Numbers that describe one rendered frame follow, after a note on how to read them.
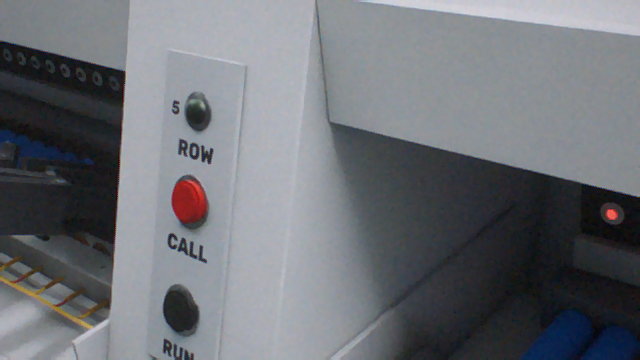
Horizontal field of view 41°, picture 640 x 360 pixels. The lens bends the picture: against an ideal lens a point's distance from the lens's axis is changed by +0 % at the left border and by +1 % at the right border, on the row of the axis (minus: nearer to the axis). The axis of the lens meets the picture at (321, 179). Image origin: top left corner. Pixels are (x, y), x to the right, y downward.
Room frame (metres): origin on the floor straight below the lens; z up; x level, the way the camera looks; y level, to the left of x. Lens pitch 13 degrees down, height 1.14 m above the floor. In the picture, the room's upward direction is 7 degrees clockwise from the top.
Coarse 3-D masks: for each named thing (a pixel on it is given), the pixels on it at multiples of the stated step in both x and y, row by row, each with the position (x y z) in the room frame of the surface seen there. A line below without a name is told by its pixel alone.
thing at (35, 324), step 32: (32, 96) 0.69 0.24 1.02; (64, 96) 0.65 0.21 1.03; (96, 96) 0.63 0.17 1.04; (0, 288) 0.46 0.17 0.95; (32, 288) 0.46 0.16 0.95; (0, 320) 0.43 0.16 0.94; (32, 320) 0.43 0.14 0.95; (64, 320) 0.42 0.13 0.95; (0, 352) 0.40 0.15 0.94; (32, 352) 0.40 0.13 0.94; (64, 352) 0.40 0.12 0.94; (96, 352) 0.33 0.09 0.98
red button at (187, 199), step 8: (176, 184) 0.31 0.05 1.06; (184, 184) 0.30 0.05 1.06; (192, 184) 0.30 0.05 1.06; (176, 192) 0.31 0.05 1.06; (184, 192) 0.30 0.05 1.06; (192, 192) 0.30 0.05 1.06; (200, 192) 0.30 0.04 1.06; (176, 200) 0.31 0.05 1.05; (184, 200) 0.30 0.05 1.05; (192, 200) 0.30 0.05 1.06; (200, 200) 0.30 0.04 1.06; (176, 208) 0.31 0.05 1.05; (184, 208) 0.30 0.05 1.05; (192, 208) 0.30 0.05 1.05; (200, 208) 0.30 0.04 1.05; (184, 216) 0.30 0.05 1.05; (192, 216) 0.30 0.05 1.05; (200, 216) 0.30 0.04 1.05
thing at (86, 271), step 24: (0, 240) 0.48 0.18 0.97; (24, 240) 0.46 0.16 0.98; (72, 240) 0.46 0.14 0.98; (24, 264) 0.47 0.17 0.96; (48, 264) 0.45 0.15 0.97; (72, 264) 0.43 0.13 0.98; (96, 264) 0.43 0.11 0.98; (24, 288) 0.44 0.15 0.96; (48, 288) 0.44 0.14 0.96; (72, 288) 0.44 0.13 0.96; (96, 288) 0.42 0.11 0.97
